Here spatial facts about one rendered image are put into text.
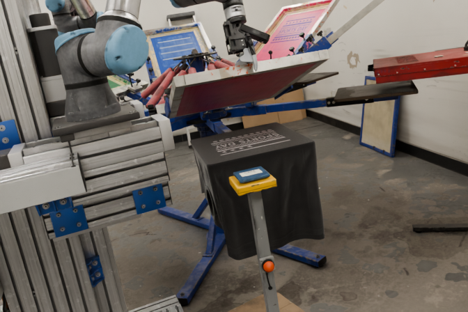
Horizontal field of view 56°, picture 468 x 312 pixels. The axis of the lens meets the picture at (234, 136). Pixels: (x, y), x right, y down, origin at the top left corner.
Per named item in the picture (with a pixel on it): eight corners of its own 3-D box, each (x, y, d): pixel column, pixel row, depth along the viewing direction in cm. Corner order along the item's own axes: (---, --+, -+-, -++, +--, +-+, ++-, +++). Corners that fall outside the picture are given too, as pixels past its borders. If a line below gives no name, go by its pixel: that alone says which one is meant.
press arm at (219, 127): (264, 165, 186) (262, 152, 184) (251, 168, 184) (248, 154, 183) (211, 120, 304) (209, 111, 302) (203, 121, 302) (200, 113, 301)
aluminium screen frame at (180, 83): (329, 58, 164) (327, 49, 164) (175, 87, 153) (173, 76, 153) (274, 97, 241) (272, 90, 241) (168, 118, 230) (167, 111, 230)
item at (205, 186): (240, 235, 178) (227, 159, 171) (219, 241, 176) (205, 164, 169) (218, 198, 222) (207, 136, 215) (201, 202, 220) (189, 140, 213)
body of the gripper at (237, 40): (228, 57, 163) (221, 26, 164) (251, 53, 165) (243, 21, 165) (232, 51, 156) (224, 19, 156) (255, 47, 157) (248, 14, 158)
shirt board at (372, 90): (412, 92, 280) (411, 79, 278) (419, 104, 243) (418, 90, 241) (216, 113, 322) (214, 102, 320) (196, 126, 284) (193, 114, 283)
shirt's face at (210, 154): (314, 142, 176) (314, 141, 176) (208, 166, 168) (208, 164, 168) (276, 122, 222) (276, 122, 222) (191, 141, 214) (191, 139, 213)
